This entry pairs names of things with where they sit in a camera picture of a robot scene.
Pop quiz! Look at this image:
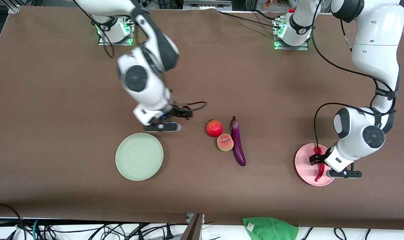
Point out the red pomegranate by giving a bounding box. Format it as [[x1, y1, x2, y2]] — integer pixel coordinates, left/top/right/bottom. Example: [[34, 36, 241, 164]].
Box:
[[206, 119, 223, 138]]

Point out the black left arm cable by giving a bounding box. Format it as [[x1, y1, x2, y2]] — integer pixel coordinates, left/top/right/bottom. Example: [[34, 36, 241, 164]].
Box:
[[310, 0, 397, 149]]

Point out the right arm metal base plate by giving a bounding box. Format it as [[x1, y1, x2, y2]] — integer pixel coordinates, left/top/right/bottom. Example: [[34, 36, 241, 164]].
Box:
[[98, 18, 133, 46]]

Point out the purple eggplant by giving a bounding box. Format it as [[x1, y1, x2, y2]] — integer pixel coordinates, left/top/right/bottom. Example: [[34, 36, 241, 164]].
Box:
[[230, 115, 246, 167]]

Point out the pale green plate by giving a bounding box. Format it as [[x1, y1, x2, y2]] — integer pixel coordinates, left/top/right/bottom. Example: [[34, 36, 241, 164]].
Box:
[[115, 133, 164, 181]]

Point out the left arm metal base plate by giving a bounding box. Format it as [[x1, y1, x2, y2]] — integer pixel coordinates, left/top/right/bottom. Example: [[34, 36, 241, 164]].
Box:
[[273, 18, 309, 51]]

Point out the black cable across cloth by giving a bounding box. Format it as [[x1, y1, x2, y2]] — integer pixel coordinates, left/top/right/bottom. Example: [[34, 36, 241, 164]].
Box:
[[217, 9, 284, 29]]

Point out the pink plate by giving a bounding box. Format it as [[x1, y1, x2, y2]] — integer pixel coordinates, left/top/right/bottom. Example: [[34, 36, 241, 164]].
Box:
[[295, 143, 338, 186]]

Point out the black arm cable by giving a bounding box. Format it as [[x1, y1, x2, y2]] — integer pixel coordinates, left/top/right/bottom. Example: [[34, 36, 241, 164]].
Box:
[[310, 0, 397, 149], [72, 0, 208, 112]]

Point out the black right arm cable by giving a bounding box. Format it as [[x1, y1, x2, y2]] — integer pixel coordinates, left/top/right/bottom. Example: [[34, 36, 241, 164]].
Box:
[[72, 0, 208, 112]]

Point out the orange pink peach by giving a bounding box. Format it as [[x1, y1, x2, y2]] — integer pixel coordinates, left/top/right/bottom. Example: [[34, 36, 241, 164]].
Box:
[[217, 133, 234, 152]]

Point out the grey metal frame bar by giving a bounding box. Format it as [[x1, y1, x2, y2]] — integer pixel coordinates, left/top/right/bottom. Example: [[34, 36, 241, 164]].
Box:
[[183, 0, 232, 10]]

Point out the grey metal post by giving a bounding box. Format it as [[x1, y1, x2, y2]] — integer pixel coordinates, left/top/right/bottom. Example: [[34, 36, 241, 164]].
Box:
[[180, 213, 204, 240]]

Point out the thick black cable loop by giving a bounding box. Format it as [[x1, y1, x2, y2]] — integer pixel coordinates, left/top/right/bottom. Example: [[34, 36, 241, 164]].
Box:
[[0, 203, 26, 240]]

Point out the red chili pepper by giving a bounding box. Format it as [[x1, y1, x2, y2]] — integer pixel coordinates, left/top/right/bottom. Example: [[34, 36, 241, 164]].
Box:
[[314, 146, 325, 182]]

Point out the green cloth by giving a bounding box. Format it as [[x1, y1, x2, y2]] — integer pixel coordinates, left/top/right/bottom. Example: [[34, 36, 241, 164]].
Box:
[[242, 217, 299, 240]]

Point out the brown table cloth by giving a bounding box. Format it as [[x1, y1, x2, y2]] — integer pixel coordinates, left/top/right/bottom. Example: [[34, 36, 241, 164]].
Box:
[[0, 7, 404, 230]]

